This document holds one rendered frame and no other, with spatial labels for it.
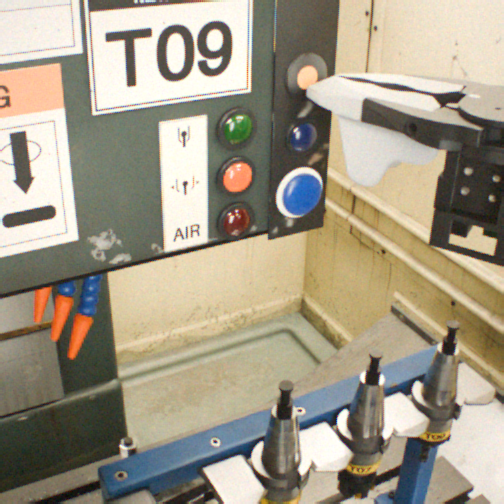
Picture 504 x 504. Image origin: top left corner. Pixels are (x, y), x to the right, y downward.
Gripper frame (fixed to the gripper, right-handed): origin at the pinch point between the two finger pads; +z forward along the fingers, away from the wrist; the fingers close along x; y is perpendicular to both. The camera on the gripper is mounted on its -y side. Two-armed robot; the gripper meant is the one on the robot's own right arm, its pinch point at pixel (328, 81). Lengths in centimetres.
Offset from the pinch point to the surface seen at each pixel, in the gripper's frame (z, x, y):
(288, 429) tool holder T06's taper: 4.8, 7.2, 37.6
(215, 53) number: 4.8, -5.3, -2.1
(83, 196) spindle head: 9.1, -12.5, 5.3
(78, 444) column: 62, 28, 90
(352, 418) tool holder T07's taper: 1.4, 16.0, 41.4
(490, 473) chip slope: -12, 60, 85
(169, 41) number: 6.2, -7.8, -3.1
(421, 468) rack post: -4, 33, 62
